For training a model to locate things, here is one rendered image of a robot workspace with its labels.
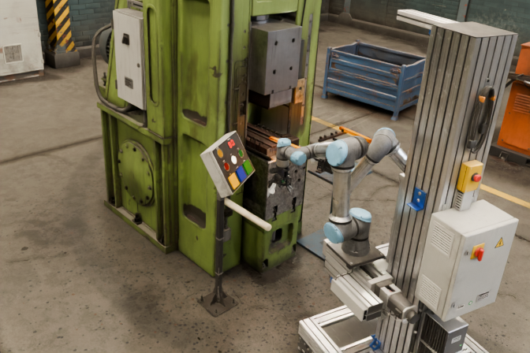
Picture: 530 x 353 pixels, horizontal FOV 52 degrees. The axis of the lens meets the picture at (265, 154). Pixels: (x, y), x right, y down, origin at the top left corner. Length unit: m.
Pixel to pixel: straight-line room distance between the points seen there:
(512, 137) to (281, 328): 3.87
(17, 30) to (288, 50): 5.36
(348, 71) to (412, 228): 4.86
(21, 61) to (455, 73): 6.78
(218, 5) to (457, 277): 1.93
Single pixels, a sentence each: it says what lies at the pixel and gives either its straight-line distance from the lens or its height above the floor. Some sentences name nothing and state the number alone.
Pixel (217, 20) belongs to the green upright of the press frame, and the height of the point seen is 1.82.
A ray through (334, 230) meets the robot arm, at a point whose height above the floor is 1.02.
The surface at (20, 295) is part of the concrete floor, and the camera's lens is 4.09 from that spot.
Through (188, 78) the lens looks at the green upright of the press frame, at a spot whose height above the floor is 1.38.
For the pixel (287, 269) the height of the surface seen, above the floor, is 0.00.
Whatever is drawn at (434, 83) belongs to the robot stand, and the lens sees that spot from 2.54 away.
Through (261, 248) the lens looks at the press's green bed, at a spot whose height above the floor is 0.22.
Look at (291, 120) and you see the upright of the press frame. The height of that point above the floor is 1.06.
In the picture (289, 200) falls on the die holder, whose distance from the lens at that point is 3.91.
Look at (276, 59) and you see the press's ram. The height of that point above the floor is 1.58.
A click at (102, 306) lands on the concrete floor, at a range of 3.88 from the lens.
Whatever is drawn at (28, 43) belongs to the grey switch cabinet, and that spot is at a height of 0.49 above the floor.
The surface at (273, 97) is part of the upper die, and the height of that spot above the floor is 1.34.
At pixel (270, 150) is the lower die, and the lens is 3.64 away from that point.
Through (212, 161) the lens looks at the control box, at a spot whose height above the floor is 1.14.
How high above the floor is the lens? 2.48
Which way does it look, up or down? 25 degrees down
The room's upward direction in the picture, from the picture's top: 3 degrees clockwise
